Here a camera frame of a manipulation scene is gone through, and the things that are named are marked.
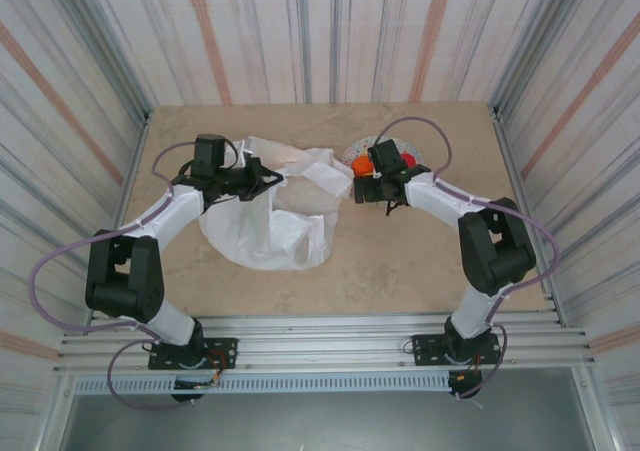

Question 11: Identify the slotted grey cable tray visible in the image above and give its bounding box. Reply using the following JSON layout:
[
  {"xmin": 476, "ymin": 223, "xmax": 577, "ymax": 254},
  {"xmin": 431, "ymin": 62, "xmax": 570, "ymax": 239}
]
[{"xmin": 73, "ymin": 373, "xmax": 451, "ymax": 395}]

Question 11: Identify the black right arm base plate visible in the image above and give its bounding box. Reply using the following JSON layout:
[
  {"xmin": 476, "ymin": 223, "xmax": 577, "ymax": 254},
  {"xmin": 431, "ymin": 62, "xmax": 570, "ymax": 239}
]
[{"xmin": 410, "ymin": 331, "xmax": 503, "ymax": 368}]

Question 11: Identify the black connector block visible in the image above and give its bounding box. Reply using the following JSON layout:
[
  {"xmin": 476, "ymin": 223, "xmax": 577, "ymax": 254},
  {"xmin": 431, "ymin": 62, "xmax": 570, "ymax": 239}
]
[
  {"xmin": 171, "ymin": 378, "xmax": 207, "ymax": 403},
  {"xmin": 447, "ymin": 370, "xmax": 484, "ymax": 401}
]

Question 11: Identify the aluminium rail frame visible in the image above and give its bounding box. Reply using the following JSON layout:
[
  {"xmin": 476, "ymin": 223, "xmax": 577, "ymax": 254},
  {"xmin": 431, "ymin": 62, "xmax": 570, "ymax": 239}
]
[{"xmin": 52, "ymin": 313, "xmax": 599, "ymax": 375}]

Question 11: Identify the white plastic bag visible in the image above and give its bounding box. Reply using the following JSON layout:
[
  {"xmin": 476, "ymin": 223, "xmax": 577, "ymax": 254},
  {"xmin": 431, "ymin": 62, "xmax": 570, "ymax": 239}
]
[{"xmin": 198, "ymin": 135, "xmax": 355, "ymax": 272}]

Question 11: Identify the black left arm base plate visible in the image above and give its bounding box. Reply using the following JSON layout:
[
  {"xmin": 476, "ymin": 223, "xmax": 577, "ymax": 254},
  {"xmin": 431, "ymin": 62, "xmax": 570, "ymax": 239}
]
[{"xmin": 148, "ymin": 337, "xmax": 239, "ymax": 371}]

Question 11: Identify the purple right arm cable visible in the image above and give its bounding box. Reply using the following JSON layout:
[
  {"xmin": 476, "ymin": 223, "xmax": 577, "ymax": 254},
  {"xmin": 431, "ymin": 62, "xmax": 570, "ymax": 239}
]
[{"xmin": 374, "ymin": 116, "xmax": 561, "ymax": 401}]

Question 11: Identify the colourful patterned plate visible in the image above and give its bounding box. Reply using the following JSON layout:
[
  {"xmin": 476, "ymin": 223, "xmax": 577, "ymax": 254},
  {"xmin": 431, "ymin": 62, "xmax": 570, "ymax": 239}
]
[{"xmin": 341, "ymin": 134, "xmax": 427, "ymax": 208}]

